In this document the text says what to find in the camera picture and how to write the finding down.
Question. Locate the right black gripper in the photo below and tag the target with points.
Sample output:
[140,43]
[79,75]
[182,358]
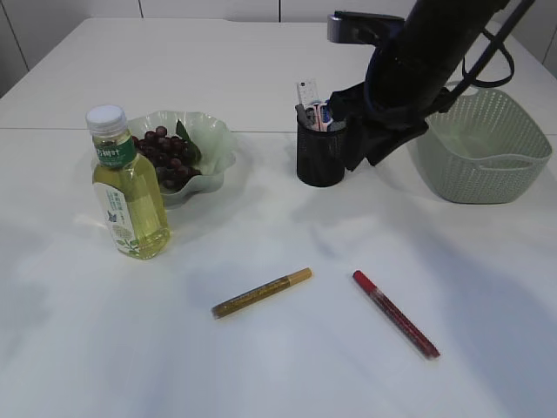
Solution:
[420,65]

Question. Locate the small pink scissors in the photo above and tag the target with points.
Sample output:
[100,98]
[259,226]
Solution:
[323,118]

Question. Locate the silver glitter marker pen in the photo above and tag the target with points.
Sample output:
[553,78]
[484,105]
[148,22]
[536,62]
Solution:
[305,116]

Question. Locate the clear plastic ruler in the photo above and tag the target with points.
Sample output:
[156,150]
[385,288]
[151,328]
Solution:
[307,92]

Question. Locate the gold glitter marker pen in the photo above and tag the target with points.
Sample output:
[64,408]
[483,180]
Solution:
[257,294]

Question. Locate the red marker pen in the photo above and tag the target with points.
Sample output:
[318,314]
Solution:
[395,315]

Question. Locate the dark red grape bunch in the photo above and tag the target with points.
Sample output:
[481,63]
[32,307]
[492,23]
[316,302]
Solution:
[175,157]

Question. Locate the jasmine tea bottle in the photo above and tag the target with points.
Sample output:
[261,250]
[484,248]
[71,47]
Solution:
[126,186]

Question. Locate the black mesh pen holder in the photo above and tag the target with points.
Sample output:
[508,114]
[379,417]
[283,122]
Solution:
[319,155]

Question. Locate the green woven plastic basket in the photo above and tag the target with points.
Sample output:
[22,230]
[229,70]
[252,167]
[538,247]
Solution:
[486,150]

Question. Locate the light green wavy plate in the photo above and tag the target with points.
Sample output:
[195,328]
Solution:
[211,135]

